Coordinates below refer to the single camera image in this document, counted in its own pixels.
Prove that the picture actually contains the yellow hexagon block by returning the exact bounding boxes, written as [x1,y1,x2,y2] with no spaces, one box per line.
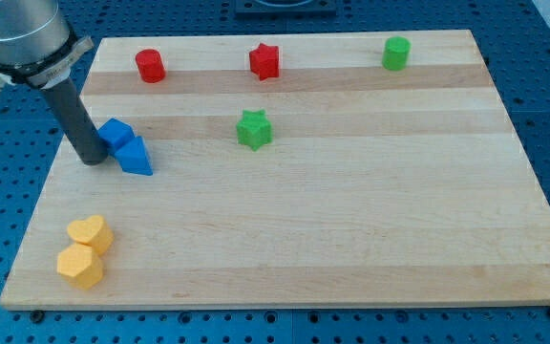
[56,243,104,290]

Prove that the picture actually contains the green star block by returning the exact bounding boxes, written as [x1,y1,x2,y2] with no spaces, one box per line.
[236,109,273,151]

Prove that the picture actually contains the yellow heart block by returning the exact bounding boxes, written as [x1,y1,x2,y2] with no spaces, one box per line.
[67,215,114,256]

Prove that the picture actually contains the red cylinder block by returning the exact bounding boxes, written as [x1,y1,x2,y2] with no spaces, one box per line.
[135,49,166,83]

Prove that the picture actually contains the green cylinder block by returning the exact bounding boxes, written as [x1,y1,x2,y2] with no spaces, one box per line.
[382,36,412,71]

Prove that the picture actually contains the wooden board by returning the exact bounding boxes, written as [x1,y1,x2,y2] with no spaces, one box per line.
[0,30,550,311]

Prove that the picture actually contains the red star block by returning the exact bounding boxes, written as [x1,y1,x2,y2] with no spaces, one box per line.
[249,43,280,81]

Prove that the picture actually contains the blue cube block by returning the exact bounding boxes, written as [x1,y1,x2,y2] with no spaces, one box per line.
[97,118,135,155]

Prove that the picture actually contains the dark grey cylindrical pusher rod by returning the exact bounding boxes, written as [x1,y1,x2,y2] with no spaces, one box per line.
[40,78,108,165]

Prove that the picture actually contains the blue triangle block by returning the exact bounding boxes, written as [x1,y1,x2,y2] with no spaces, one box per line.
[114,136,153,176]

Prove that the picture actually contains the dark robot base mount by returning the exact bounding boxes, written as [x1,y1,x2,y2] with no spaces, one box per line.
[233,0,337,17]

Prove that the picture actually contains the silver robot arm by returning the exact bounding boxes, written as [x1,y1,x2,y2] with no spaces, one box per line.
[0,0,108,165]

